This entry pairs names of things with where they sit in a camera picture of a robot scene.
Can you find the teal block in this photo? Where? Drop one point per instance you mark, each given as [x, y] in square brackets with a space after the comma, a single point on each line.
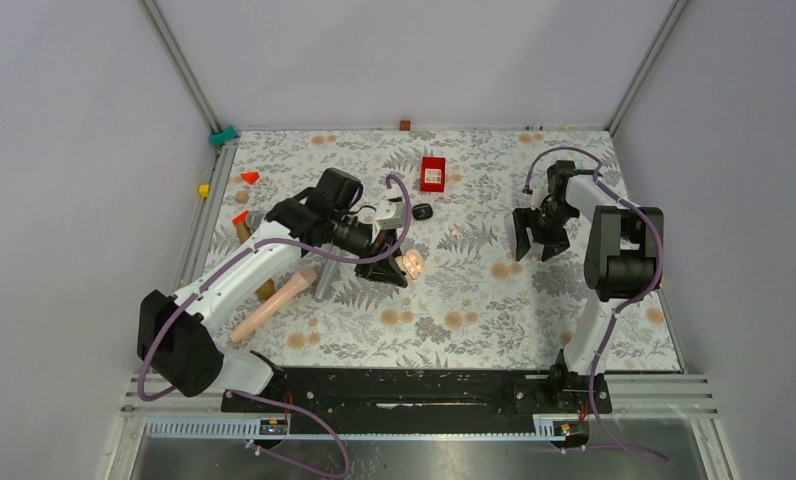
[220, 138]

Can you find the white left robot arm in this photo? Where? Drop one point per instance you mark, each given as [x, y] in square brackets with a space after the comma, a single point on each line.
[175, 339]

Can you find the beige earbud charging case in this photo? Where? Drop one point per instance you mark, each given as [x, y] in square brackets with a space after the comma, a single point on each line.
[413, 264]

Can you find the pink microphone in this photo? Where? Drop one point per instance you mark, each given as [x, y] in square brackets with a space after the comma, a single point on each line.
[297, 283]

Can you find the red wedge block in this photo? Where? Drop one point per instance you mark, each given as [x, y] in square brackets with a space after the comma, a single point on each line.
[250, 177]

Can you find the black earbud charging case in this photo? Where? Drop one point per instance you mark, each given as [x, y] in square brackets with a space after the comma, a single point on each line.
[422, 212]

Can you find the small coloured beads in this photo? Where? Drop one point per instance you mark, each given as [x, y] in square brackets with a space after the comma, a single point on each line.
[542, 127]

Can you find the aluminium corner rail right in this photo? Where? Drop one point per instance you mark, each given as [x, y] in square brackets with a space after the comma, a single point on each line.
[659, 41]

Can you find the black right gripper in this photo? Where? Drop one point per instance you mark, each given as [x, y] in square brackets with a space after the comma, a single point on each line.
[526, 218]

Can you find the aluminium corner rail left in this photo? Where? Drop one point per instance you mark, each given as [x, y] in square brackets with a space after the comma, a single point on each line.
[205, 153]

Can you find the red block near microphones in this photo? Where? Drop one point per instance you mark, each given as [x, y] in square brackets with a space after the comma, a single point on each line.
[240, 218]

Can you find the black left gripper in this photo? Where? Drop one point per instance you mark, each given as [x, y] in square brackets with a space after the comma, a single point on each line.
[387, 269]

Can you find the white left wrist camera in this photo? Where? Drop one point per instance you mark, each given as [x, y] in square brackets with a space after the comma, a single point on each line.
[390, 214]

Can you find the floral table mat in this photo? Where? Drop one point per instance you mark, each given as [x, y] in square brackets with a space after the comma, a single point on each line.
[474, 306]

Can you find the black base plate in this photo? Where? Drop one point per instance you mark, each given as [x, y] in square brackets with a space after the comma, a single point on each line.
[321, 393]

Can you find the gold brown microphone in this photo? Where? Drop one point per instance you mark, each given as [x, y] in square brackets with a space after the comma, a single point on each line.
[267, 289]

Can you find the aluminium corner rail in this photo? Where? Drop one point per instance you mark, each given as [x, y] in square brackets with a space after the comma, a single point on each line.
[659, 41]
[205, 153]

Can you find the red box with label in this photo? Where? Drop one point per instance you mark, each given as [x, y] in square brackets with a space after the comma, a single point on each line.
[433, 174]

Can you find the white slotted cable duct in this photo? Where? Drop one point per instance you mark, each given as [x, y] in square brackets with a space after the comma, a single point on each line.
[392, 425]

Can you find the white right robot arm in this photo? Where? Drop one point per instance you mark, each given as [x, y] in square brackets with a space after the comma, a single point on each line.
[623, 260]

